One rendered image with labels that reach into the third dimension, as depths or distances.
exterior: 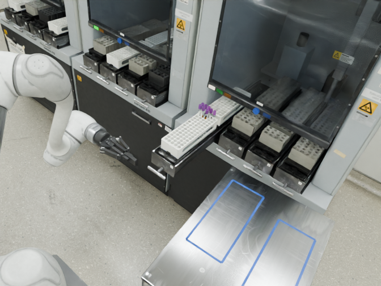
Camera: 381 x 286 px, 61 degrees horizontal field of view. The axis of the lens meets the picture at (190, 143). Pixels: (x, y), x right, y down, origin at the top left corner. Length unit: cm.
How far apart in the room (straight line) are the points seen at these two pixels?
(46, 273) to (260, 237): 69
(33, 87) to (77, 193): 133
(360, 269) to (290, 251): 121
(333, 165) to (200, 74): 72
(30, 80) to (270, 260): 94
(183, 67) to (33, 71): 81
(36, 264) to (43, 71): 53
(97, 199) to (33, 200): 40
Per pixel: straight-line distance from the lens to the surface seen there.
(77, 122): 161
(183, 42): 160
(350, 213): 264
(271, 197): 133
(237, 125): 157
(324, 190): 158
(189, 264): 111
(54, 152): 158
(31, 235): 221
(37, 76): 106
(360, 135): 137
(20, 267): 98
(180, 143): 139
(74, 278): 123
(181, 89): 172
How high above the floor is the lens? 180
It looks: 42 degrees down
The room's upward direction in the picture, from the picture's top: 9 degrees clockwise
